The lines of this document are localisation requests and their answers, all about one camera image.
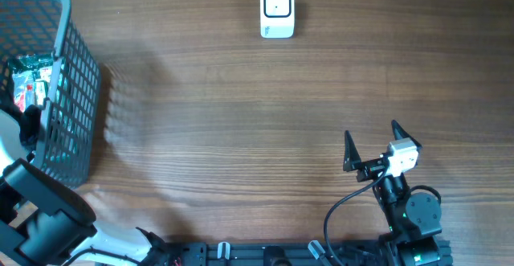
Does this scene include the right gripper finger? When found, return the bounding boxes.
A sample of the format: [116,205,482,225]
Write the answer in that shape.
[343,130,361,172]
[391,120,422,149]

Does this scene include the red chocolate bar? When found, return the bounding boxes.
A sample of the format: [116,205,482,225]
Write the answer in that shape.
[14,84,35,112]

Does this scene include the large green white packet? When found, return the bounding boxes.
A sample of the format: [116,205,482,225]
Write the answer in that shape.
[7,55,55,113]

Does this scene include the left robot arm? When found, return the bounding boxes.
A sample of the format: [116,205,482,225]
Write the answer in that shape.
[1,106,170,265]

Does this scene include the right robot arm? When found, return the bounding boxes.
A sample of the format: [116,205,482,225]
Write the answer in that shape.
[343,121,442,265]

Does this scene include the white barcode scanner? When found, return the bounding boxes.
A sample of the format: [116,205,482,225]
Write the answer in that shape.
[259,0,296,39]

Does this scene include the grey plastic mesh basket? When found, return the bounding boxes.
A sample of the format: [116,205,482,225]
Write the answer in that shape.
[1,0,101,188]

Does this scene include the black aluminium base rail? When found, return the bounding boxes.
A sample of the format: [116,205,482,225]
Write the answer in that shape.
[160,239,454,266]

